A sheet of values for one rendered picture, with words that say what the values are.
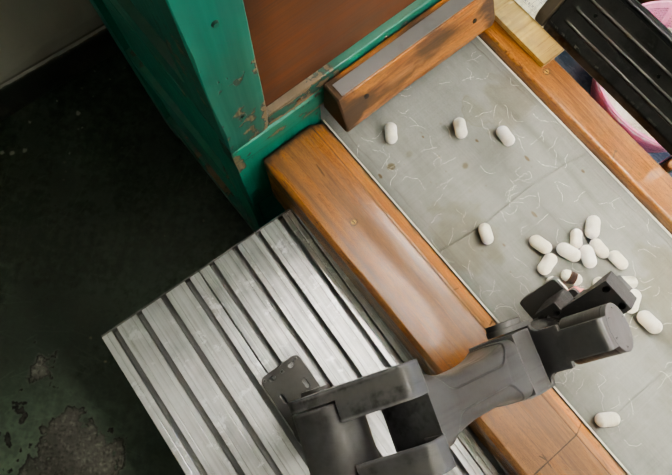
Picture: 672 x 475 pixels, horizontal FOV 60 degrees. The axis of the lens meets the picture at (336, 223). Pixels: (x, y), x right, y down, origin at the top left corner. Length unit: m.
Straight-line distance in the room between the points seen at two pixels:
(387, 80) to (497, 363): 0.44
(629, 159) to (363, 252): 0.44
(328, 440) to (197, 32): 0.38
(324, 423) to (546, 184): 0.59
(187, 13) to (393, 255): 0.47
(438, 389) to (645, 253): 0.55
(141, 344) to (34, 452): 0.84
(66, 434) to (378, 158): 1.15
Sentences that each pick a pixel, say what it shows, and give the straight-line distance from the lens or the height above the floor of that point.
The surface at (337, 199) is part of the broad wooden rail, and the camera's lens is 0.88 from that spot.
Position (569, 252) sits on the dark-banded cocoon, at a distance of 0.93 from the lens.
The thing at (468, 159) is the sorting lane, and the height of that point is 0.74.
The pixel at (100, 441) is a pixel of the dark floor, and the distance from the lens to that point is 1.71.
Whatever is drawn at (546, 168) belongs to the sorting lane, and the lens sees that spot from 0.98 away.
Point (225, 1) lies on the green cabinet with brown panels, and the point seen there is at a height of 1.14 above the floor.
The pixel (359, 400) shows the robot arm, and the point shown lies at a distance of 0.51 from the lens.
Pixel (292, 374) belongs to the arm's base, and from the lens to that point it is 0.92.
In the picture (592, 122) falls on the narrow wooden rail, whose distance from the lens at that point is 1.01.
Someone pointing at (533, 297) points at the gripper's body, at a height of 0.81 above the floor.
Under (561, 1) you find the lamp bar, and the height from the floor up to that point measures 1.08.
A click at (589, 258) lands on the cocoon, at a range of 0.94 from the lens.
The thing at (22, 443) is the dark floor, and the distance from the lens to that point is 1.79.
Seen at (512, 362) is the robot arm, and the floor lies 0.98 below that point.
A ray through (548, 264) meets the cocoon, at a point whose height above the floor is 0.76.
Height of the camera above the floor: 1.60
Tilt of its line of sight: 75 degrees down
